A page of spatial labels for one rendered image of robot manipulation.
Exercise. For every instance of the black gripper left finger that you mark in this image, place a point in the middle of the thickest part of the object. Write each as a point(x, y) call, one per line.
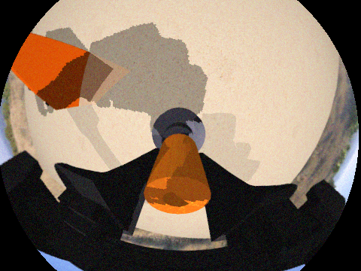
point(120, 191)

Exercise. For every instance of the orange cylinder with hole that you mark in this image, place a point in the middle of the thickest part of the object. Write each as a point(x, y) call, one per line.
point(178, 183)

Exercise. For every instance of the dark grey round pedestal with shaft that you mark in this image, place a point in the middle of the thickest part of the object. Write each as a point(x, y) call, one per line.
point(178, 120)

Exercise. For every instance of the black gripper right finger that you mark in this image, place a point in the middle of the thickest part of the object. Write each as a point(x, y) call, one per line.
point(233, 200)

